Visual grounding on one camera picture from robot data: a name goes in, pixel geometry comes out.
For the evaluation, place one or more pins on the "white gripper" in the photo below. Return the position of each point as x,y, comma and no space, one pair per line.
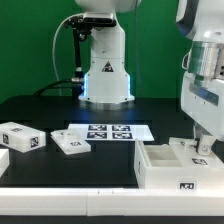
206,107

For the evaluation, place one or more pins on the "white door panel with knob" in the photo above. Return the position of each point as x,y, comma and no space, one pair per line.
185,151

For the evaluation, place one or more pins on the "white cabinet body box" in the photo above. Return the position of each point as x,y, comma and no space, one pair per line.
157,167

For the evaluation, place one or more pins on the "white door panel with tags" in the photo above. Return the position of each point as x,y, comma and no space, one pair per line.
70,142

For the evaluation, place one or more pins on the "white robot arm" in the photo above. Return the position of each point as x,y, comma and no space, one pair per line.
201,21

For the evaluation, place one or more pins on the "white cabinet top block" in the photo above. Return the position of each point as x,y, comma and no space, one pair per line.
21,138

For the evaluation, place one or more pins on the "white marker sheet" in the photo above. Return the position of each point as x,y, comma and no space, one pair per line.
113,132

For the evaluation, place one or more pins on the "white front rail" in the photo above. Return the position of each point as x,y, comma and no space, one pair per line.
110,202

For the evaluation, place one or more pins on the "black camera on stand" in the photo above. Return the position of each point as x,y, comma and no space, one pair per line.
79,36

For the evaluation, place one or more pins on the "white left rail piece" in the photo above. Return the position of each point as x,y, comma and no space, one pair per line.
4,160

